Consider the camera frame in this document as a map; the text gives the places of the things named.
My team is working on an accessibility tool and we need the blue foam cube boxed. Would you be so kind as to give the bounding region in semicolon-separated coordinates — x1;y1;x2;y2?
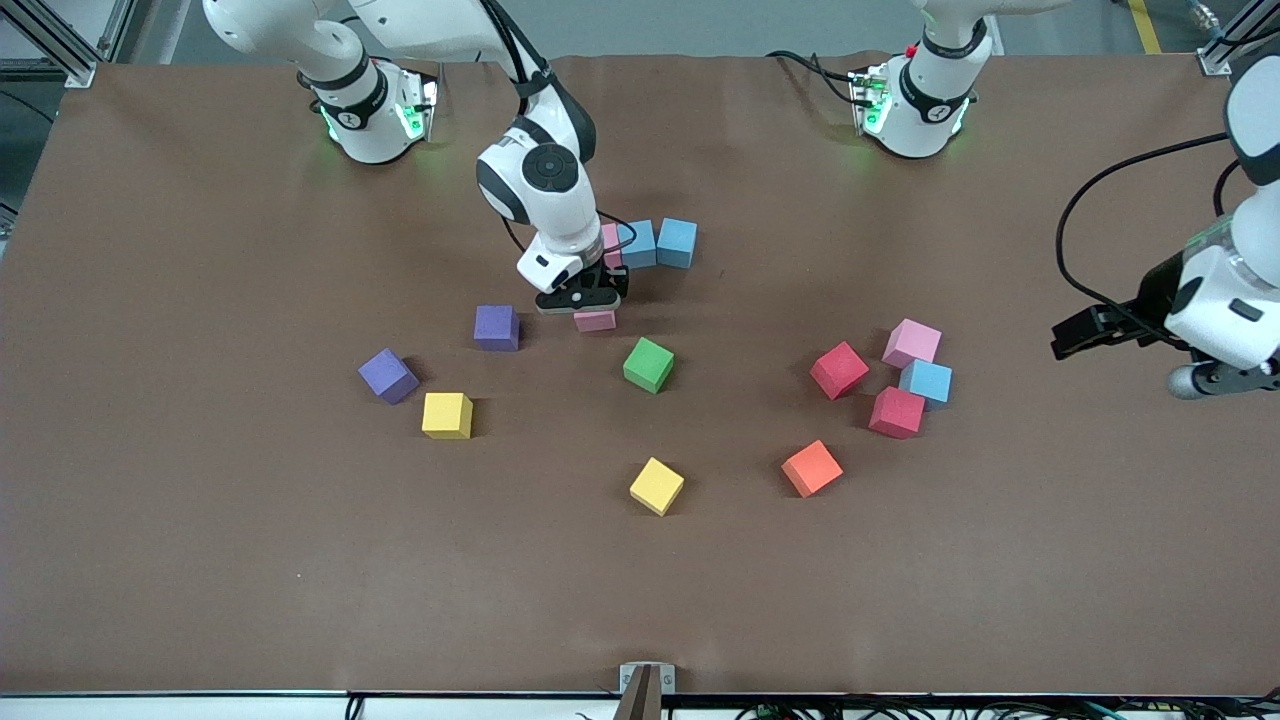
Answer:
617;220;661;272
898;359;954;411
656;218;699;270

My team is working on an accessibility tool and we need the orange foam cube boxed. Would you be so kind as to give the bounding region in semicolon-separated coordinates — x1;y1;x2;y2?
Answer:
781;439;844;499

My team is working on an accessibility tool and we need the green foam cube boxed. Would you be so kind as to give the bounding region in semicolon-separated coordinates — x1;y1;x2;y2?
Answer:
622;336;676;395

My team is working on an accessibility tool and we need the purple foam cube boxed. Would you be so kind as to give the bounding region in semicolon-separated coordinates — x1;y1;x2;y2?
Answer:
473;305;521;353
358;348;421;406

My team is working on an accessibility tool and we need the yellow foam cube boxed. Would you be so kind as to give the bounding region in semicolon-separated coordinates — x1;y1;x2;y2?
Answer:
421;392;474;441
629;457;686;517

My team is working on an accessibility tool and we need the red foam cube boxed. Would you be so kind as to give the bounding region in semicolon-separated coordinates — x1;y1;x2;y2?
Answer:
867;386;927;440
809;341;871;401

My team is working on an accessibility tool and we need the large table mat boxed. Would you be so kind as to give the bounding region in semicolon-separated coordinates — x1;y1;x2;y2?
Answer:
0;50;1280;698

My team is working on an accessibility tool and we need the aluminium frame profile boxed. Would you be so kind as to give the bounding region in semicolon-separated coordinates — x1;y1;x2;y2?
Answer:
1197;0;1280;78
0;0;98;89
98;0;138;63

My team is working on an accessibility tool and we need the black arm base cable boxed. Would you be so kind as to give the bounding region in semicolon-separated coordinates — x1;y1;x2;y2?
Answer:
765;48;866;106

